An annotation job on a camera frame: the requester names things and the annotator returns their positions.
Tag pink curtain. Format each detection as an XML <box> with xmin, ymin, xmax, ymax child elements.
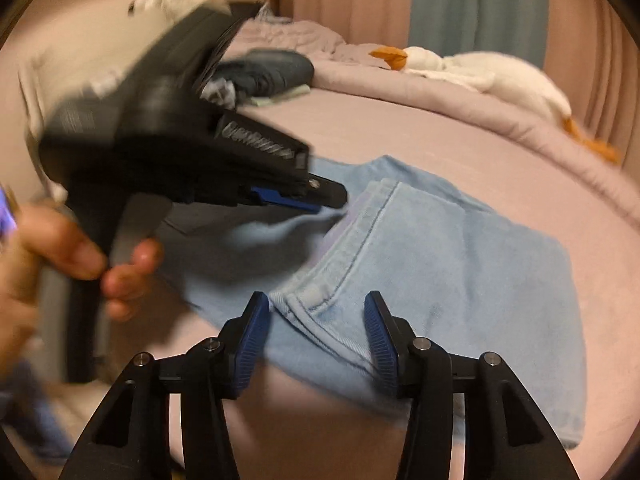
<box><xmin>282</xmin><ymin>0</ymin><xmax>639</xmax><ymax>174</ymax></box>

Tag pink quilted comforter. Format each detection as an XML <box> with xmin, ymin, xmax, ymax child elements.
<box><xmin>224</xmin><ymin>21</ymin><xmax>639</xmax><ymax>226</ymax></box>

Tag folded pale green garment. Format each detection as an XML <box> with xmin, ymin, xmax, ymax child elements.
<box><xmin>246</xmin><ymin>84</ymin><xmax>311</xmax><ymax>107</ymax></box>

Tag light blue denim pants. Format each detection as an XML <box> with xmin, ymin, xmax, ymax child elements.
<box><xmin>157</xmin><ymin>156</ymin><xmax>587</xmax><ymax>448</ymax></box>

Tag teal curtain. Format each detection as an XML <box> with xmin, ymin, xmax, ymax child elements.
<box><xmin>408</xmin><ymin>0</ymin><xmax>549</xmax><ymax>67</ymax></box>

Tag pink bed sheet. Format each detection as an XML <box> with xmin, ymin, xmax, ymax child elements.
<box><xmin>227</xmin><ymin>90</ymin><xmax>639</xmax><ymax>479</ymax></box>

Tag folded dark navy garment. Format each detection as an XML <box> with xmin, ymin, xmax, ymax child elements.
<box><xmin>200</xmin><ymin>49</ymin><xmax>314</xmax><ymax>110</ymax></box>

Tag white goose plush toy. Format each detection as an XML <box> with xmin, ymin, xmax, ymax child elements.
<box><xmin>369</xmin><ymin>46</ymin><xmax>620</xmax><ymax>165</ymax></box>

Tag person's left hand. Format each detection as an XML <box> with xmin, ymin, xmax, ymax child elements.
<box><xmin>1</xmin><ymin>203</ymin><xmax>164</xmax><ymax>376</ymax></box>

